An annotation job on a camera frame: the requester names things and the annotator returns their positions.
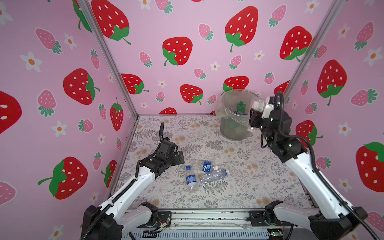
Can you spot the aluminium right corner post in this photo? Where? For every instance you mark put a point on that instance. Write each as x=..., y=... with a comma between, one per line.
x=303, y=47

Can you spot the translucent plastic bin liner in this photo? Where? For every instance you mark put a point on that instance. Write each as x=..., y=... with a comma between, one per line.
x=228, y=106

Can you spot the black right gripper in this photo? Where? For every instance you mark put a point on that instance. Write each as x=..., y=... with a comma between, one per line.
x=255, y=119

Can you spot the clear bottle blue label white cap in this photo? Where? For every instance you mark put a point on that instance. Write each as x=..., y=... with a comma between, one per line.
x=204, y=166

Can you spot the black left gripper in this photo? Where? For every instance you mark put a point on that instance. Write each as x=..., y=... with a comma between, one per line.
x=176, y=161

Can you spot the aluminium corner post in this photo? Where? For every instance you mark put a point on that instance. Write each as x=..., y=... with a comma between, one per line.
x=303, y=47
x=90, y=17

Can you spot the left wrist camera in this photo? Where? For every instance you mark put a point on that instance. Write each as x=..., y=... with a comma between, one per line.
x=166, y=150

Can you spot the aluminium left corner post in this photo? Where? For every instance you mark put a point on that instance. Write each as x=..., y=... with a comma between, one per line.
x=90, y=17

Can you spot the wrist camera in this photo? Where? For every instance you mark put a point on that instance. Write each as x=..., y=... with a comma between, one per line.
x=166, y=150
x=268, y=106

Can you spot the green bottle yellow cap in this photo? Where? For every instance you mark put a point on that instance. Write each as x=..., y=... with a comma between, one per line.
x=241, y=106

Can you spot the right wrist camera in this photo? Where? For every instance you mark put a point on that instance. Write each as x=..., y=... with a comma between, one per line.
x=268, y=106

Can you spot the crushed clear bottle white cap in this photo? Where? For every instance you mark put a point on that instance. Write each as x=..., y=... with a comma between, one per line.
x=214, y=176

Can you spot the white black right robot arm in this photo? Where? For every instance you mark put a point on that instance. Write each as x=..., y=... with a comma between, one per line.
x=335, y=216

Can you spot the Fiji bottle red flower label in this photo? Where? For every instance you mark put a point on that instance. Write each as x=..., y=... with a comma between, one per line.
x=239, y=113

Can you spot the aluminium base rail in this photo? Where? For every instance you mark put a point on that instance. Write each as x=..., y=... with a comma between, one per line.
x=206, y=218

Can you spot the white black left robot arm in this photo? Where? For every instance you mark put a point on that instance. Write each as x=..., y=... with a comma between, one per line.
x=110, y=220

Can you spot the grey wire mesh bin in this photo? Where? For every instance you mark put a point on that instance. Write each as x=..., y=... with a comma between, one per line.
x=233, y=131

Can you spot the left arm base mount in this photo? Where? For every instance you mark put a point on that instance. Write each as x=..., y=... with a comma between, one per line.
x=153, y=217

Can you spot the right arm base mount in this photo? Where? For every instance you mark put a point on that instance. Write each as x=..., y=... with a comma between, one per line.
x=266, y=217

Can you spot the clear square bottle green label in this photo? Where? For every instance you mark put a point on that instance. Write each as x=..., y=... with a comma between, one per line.
x=258, y=105

